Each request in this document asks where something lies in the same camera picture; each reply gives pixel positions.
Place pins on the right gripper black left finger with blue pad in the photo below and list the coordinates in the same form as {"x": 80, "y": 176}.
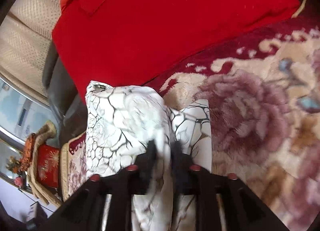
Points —
{"x": 84, "y": 209}

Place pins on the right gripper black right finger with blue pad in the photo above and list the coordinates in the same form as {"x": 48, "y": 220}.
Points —
{"x": 221, "y": 201}

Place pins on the white crackle-print garment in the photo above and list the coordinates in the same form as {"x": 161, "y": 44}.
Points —
{"x": 121, "y": 121}

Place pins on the red gift box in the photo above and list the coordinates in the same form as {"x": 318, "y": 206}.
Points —
{"x": 48, "y": 166}

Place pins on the orange patterned fabric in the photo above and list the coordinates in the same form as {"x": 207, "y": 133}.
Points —
{"x": 27, "y": 157}

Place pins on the floral plush blanket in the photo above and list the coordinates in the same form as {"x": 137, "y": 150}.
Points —
{"x": 249, "y": 106}

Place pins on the red pillow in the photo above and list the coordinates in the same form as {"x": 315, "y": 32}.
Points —
{"x": 130, "y": 42}

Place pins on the beige quilted headboard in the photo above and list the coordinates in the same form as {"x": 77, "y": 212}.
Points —
{"x": 26, "y": 34}

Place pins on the dark leather bed frame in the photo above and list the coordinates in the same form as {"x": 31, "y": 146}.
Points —
{"x": 64, "y": 100}

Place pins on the window with metal frame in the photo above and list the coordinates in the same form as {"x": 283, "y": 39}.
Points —
{"x": 20, "y": 116}

